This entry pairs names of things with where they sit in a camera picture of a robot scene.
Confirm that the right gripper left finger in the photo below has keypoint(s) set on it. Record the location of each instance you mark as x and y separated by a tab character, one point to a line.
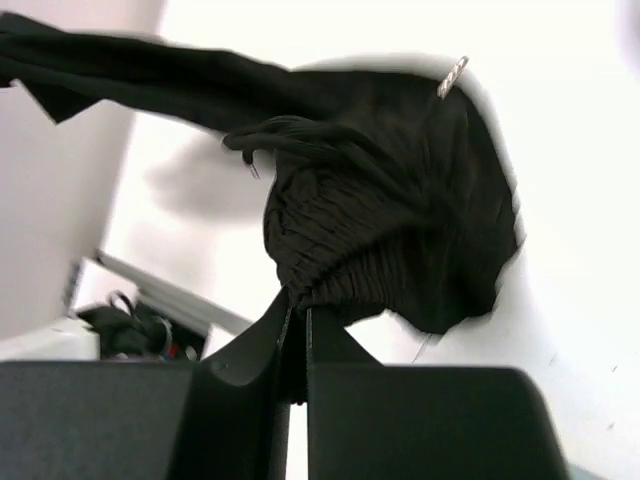
219	418

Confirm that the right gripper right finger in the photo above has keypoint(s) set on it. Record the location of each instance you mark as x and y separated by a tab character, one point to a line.
367	421

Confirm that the black trousers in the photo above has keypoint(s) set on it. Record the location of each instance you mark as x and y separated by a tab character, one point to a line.
389	191

